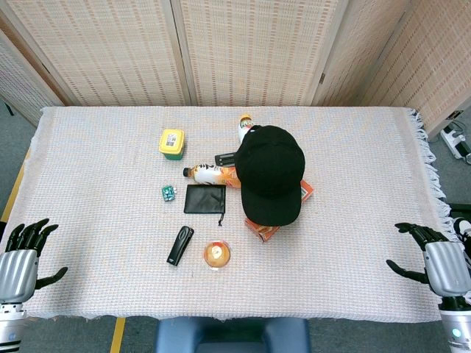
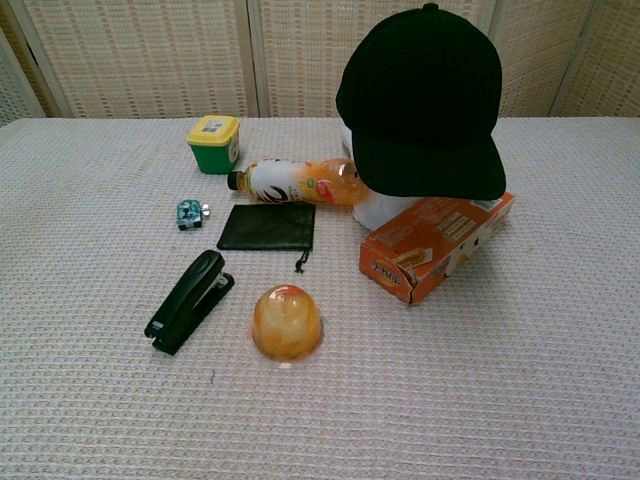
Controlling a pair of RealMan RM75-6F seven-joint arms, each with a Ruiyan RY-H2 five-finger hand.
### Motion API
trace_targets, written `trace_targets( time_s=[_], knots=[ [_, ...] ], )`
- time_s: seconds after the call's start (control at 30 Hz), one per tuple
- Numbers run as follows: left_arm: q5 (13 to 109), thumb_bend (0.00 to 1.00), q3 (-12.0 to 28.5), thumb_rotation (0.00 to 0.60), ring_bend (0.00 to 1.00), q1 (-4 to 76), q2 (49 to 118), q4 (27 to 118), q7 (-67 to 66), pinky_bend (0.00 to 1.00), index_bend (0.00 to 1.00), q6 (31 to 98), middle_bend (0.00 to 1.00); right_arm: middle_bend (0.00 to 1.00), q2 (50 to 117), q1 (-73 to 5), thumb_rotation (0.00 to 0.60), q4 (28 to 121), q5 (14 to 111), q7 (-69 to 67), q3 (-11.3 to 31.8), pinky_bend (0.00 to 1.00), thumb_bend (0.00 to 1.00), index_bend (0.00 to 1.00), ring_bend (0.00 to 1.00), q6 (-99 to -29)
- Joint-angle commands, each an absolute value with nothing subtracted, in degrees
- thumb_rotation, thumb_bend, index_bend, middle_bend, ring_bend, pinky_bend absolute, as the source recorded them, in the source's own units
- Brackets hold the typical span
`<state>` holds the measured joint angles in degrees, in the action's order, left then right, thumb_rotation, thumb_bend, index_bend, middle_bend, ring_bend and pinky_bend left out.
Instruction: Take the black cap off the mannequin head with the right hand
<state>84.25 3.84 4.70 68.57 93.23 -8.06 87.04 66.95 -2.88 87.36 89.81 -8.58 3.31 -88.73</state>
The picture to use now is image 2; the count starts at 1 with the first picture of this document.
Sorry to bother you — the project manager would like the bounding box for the black baseball cap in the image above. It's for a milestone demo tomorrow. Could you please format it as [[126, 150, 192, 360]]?
[[334, 2, 508, 200]]

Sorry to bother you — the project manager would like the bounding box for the white foam mannequin head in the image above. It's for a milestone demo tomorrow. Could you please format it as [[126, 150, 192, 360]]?
[[341, 124, 505, 233]]

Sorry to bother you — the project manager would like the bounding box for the orange juice plastic bottle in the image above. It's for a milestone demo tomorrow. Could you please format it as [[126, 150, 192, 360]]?
[[226, 156, 370, 208]]

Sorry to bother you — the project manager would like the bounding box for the orange fruit jelly cup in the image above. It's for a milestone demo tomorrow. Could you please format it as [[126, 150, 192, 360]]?
[[247, 283, 328, 370]]

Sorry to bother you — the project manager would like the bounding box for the orange cardboard snack box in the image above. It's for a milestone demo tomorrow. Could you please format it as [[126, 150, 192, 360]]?
[[358, 191, 517, 307]]

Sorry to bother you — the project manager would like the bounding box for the small teal toy car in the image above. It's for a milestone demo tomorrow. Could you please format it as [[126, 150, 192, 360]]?
[[176, 197, 213, 232]]

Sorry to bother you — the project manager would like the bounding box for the black stapler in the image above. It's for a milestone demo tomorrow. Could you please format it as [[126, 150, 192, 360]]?
[[143, 249, 236, 357]]

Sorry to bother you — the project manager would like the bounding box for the green tub with yellow lid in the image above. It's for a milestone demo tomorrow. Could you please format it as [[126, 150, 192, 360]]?
[[186, 114, 241, 176]]

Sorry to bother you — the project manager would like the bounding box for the white waffle weave tablecloth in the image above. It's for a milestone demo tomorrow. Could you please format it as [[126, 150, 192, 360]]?
[[0, 116, 640, 480]]

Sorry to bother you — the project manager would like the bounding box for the woven folding screen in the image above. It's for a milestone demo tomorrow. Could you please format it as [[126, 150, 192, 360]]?
[[0, 0, 640, 128]]

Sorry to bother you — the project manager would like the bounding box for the black drawstring pouch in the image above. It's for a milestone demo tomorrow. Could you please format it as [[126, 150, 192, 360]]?
[[215, 202, 318, 275]]

